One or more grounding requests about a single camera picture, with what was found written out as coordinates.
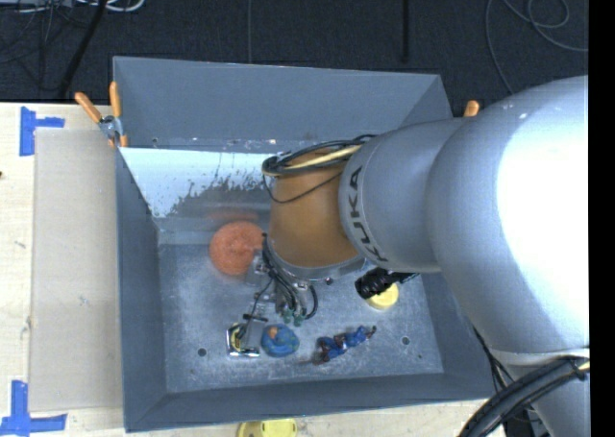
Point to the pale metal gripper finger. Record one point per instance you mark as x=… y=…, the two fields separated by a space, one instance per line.
x=255 y=334
x=235 y=344

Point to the blue and green ball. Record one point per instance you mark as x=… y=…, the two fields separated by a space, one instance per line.
x=281 y=341

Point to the grey metal bin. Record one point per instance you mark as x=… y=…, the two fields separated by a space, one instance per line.
x=211 y=310

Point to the blue and red toy figure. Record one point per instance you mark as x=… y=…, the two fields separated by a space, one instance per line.
x=338 y=345

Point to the orange round sponge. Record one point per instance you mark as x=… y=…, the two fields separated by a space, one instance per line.
x=233 y=248

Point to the yellow round disc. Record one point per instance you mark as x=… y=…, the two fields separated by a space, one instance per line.
x=386 y=301

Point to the pale wood flat board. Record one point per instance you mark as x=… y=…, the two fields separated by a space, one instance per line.
x=72 y=257

